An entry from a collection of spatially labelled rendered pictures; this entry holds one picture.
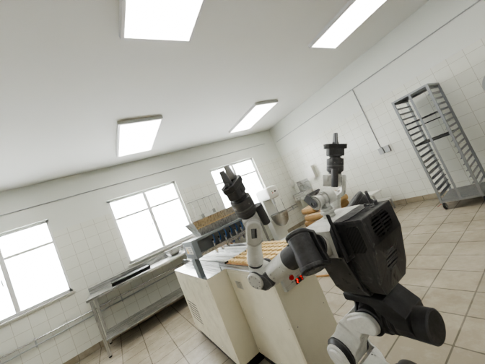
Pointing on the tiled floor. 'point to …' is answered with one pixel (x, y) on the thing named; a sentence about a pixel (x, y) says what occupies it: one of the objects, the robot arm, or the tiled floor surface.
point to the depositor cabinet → (219, 312)
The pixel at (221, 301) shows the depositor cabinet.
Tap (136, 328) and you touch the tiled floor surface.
